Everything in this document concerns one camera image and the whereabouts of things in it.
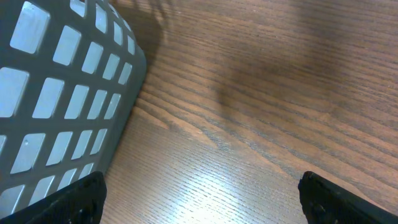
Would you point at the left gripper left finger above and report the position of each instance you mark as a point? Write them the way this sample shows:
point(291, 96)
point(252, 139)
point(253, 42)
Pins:
point(81, 202)

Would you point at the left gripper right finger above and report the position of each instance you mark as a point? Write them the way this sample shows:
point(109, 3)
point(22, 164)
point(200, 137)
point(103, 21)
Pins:
point(325, 202)

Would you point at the grey plastic mesh basket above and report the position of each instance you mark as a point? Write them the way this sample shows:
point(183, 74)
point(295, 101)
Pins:
point(70, 74)

